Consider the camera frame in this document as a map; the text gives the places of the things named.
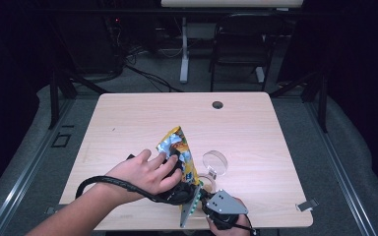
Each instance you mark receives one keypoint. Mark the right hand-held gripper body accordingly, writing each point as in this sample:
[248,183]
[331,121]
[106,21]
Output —
[224,208]

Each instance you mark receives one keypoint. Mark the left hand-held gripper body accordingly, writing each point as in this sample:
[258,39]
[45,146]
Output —
[187,196]

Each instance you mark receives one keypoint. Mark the yellow pouch with green cap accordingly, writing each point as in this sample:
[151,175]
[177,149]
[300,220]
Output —
[181,154]

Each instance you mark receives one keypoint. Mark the person's right hand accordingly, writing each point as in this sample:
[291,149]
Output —
[239,229]

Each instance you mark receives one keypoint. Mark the person's left hand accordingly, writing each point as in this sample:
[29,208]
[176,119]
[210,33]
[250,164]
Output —
[144,177]

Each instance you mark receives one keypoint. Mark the black metal stand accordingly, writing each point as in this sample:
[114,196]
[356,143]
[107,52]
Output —
[55,101]
[322,101]

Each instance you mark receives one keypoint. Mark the white desk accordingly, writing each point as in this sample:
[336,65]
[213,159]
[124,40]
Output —
[184,49]

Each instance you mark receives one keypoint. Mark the black folding chair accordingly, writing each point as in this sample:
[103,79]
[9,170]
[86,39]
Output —
[242,49]

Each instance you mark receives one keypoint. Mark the black computer tower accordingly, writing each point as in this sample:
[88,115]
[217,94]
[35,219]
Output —
[88,42]

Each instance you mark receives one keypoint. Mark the grey metal bracket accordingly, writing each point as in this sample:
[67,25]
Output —
[51,209]
[306,205]

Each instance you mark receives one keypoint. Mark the aluminium floor rail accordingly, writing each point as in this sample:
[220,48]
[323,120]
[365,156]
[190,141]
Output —
[338,167]
[29,167]

